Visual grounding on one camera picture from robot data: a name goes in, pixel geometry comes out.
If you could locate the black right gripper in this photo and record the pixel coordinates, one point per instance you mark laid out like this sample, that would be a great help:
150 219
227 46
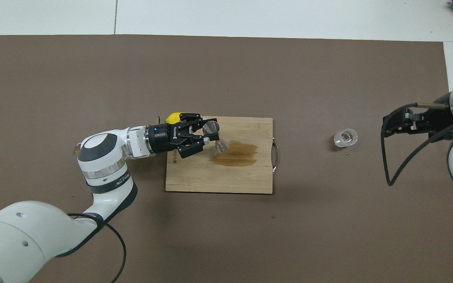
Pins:
441 118

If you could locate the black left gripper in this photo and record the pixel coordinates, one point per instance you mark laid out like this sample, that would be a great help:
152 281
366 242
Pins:
165 138

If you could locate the metal double jigger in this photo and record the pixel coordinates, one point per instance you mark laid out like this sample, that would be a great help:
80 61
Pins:
211 127

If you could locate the clear glass cup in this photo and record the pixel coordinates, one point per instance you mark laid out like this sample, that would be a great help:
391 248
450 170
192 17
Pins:
345 138

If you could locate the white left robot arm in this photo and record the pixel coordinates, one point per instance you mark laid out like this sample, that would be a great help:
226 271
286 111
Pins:
100 157

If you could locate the yellow lemon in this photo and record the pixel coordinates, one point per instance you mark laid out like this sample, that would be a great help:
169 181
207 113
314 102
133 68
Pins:
172 117

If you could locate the wooden cutting board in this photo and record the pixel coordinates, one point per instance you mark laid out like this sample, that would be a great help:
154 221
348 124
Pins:
210 177

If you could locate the brown table mat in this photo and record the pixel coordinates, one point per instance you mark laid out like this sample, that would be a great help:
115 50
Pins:
226 236

